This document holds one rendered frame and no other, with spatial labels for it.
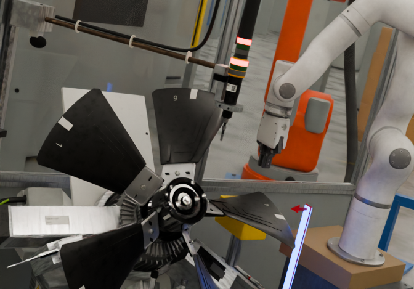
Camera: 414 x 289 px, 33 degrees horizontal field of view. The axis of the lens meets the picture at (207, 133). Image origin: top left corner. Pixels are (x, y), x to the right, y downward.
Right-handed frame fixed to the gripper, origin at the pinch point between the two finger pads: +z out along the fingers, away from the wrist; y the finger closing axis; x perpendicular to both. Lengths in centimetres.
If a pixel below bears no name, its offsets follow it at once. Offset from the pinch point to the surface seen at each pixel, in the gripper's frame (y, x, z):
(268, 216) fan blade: -27.4, 16.4, 7.0
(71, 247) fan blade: -37, 76, 10
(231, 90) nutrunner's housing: -26, 37, -26
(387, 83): 45, -92, -24
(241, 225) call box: -2.7, 4.8, 20.8
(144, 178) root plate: -22, 53, -1
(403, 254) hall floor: 167, -297, 123
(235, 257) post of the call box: 3.1, -0.6, 34.6
